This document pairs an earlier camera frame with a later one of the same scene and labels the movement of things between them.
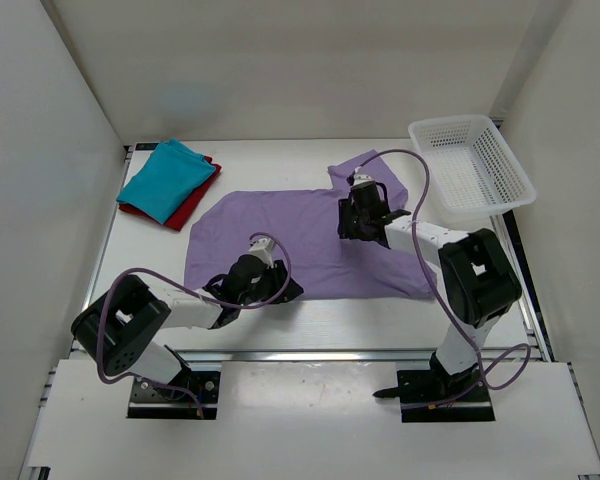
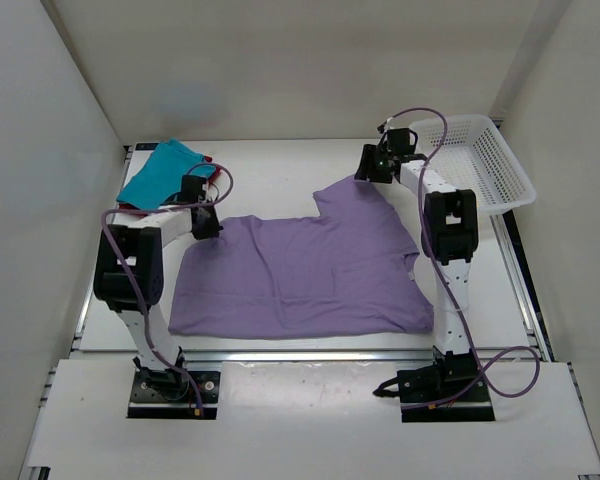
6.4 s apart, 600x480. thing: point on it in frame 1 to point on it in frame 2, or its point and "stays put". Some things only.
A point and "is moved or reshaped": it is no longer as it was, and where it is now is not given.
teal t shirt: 166,180 stays put
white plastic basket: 469,169 stays put
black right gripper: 347,231 to 368,171
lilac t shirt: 302,227 is moved or reshaped
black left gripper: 279,270 to 213,229
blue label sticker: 146,146 stays put
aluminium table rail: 311,355 stays put
